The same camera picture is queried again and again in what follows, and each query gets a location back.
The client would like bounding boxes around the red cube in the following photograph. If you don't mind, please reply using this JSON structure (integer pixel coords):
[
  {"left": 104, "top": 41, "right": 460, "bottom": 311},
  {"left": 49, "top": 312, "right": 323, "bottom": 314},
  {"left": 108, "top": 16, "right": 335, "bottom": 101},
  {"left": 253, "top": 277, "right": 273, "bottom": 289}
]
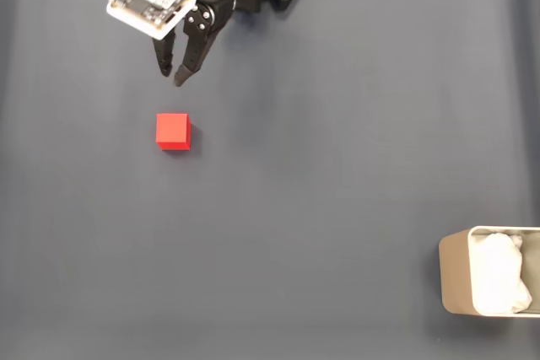
[{"left": 155, "top": 112, "right": 192, "bottom": 152}]

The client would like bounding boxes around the beige metal box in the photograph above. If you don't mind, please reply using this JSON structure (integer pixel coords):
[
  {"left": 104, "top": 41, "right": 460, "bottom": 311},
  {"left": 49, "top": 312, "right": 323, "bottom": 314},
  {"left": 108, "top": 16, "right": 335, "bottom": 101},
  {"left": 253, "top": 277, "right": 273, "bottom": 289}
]
[{"left": 438, "top": 225, "right": 540, "bottom": 318}]

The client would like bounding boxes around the white crumpled cloth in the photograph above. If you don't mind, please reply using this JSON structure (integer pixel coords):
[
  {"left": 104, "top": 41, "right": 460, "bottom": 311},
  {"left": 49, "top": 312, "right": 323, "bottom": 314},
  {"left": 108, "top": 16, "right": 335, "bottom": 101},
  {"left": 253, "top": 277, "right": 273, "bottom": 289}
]
[{"left": 472, "top": 231, "right": 532, "bottom": 314}]

